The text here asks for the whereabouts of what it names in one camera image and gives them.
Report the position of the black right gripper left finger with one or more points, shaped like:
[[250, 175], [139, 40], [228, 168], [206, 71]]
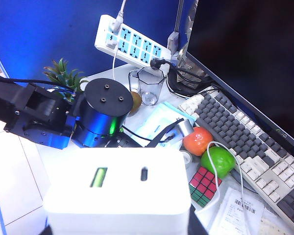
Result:
[[47, 231]]

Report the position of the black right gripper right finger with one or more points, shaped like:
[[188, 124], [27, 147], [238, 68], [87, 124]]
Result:
[[194, 222]]

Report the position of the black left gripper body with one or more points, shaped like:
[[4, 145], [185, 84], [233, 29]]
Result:
[[123, 142]]

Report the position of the white charging base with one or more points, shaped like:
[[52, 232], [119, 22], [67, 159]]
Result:
[[117, 195]]

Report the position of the black and blue left arm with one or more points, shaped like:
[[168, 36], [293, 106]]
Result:
[[39, 115]]

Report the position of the light blue wet wipes pack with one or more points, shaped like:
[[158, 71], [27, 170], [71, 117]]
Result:
[[149, 122]]

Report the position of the Rubik's cube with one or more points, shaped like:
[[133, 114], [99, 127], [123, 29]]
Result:
[[204, 186]]

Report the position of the clear plastic document bag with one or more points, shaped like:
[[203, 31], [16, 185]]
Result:
[[235, 215]]

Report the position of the brown kiwi fruit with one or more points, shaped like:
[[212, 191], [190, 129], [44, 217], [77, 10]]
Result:
[[136, 102]]

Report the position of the clear plastic measuring cup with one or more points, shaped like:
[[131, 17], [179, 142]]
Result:
[[149, 95]]

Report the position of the small green apple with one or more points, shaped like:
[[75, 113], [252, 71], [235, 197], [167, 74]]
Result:
[[223, 164]]

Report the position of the orange fruit beside keyboard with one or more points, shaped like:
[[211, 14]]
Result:
[[198, 142]]

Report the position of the artificial pineapple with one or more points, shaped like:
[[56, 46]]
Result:
[[63, 76]]

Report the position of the white power strip blue sockets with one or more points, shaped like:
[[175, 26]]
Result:
[[137, 49]]

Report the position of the white and grey keyboard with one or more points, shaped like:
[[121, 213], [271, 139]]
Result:
[[235, 137]]

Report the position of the black AOC computer monitor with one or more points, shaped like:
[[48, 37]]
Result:
[[247, 61]]

